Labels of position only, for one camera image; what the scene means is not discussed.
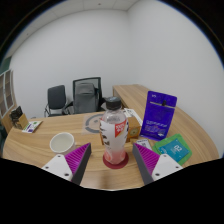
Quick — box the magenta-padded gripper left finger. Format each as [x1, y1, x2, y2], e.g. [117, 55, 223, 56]
[41, 142, 93, 186]

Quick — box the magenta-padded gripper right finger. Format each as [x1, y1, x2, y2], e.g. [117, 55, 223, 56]
[132, 142, 184, 186]

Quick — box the clear drink bottle black cap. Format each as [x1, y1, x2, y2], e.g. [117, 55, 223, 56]
[99, 96, 130, 166]

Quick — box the small box with white label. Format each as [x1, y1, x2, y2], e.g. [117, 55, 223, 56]
[135, 138, 153, 151]

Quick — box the white mug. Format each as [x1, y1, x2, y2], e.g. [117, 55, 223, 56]
[49, 131, 80, 156]

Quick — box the green flat pouch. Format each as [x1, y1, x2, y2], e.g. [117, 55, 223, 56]
[152, 133, 194, 166]

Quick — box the small yellow-brown box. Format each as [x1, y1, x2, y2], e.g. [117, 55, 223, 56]
[125, 115, 142, 140]

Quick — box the flat round red coaster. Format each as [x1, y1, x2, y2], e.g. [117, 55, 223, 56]
[102, 151, 130, 170]

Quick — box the purple standing pouch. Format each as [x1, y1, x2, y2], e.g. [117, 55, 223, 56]
[139, 90, 179, 142]

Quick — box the white green leaflet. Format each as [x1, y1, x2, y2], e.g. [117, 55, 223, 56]
[21, 120, 44, 134]

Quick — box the grey backpack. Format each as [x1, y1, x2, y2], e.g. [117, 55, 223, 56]
[73, 82, 101, 115]

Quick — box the small black chair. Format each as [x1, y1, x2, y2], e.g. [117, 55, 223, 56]
[44, 84, 68, 118]

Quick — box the stack of brown cardboard boxes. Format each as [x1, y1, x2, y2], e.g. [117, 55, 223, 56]
[9, 105, 30, 131]

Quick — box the wooden side desk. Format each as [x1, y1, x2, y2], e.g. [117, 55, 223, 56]
[112, 84, 152, 112]

